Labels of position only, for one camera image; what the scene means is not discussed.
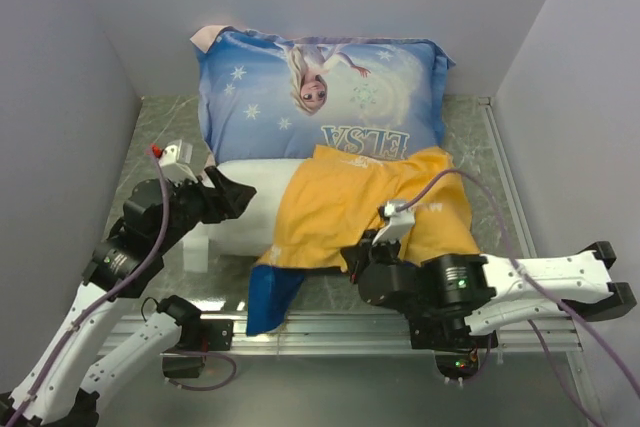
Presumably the white pillow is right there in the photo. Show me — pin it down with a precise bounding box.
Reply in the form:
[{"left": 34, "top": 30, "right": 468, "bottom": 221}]
[{"left": 181, "top": 159, "right": 303, "bottom": 273}]

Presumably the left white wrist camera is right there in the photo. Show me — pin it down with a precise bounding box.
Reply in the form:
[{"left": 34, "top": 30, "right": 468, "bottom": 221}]
[{"left": 150, "top": 139, "right": 197, "bottom": 184}]

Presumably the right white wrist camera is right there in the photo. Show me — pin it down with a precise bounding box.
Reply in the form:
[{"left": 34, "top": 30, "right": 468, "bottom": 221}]
[{"left": 373, "top": 200, "right": 415, "bottom": 246}]

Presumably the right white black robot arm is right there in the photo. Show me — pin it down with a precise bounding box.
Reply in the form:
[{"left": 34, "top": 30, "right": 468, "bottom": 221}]
[{"left": 341, "top": 230, "right": 637, "bottom": 353}]

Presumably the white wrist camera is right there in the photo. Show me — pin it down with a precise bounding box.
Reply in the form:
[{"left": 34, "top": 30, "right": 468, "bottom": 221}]
[
  {"left": 150, "top": 139, "right": 197, "bottom": 184},
  {"left": 373, "top": 200, "right": 415, "bottom": 246}
]

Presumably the Mickey blue yellow pillowcase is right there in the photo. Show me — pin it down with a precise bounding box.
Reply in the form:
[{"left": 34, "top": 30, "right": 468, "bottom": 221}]
[{"left": 246, "top": 146, "right": 480, "bottom": 336}]

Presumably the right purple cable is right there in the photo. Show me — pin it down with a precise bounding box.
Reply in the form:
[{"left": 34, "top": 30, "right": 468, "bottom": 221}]
[{"left": 399, "top": 166, "right": 640, "bottom": 427}]

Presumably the Elsa light blue pillow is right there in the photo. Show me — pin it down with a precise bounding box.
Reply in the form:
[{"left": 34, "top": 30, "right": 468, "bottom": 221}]
[{"left": 191, "top": 26, "right": 455, "bottom": 163}]

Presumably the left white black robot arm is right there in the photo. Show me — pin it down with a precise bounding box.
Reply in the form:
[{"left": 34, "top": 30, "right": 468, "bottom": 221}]
[{"left": 1, "top": 167, "right": 256, "bottom": 426}]

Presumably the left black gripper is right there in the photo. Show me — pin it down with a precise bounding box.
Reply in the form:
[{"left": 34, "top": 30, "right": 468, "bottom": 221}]
[{"left": 154, "top": 164, "right": 256, "bottom": 253}]

